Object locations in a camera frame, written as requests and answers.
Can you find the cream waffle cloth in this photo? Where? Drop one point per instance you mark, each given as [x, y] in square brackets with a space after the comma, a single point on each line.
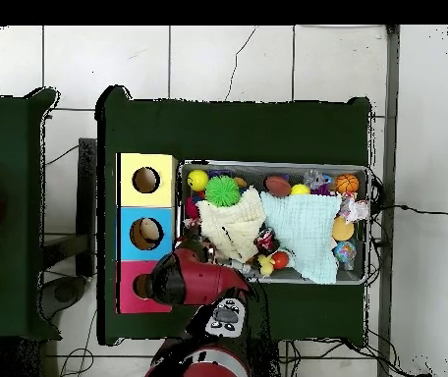
[230, 222]

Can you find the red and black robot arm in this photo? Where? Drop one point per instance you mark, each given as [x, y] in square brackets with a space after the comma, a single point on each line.
[208, 279]

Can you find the wooden box with three holes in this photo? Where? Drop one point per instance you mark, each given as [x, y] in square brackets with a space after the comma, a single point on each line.
[149, 200]

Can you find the green spiky rubber ball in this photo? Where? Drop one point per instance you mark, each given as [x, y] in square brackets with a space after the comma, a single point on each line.
[222, 191]

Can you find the yellow smiley foam ball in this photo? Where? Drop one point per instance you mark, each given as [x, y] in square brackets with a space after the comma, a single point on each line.
[197, 180]

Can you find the black and red can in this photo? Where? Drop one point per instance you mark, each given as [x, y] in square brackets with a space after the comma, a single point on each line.
[266, 241]

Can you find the brown toy football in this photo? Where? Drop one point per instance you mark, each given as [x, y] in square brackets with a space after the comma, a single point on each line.
[278, 186]

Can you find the yellow tennis ball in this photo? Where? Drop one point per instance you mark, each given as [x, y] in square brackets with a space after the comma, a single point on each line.
[300, 189]

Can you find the dark green table cloth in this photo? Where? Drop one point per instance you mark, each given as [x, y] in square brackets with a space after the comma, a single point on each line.
[228, 129]
[8, 137]

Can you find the mint green waffle cloth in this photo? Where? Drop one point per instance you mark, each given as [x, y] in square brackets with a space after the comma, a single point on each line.
[302, 231]

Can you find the peach foam ball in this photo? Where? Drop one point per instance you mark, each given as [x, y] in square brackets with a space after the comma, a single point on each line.
[342, 229]

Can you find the orange toy basketball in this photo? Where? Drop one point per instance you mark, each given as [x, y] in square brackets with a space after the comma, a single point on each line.
[346, 183]

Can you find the globe print foam ball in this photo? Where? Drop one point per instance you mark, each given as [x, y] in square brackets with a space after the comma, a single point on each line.
[344, 251]

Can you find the black upright panel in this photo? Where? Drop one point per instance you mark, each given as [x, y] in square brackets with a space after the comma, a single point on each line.
[86, 204]

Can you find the grey metal rail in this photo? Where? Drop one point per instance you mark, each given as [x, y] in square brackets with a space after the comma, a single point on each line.
[389, 157]

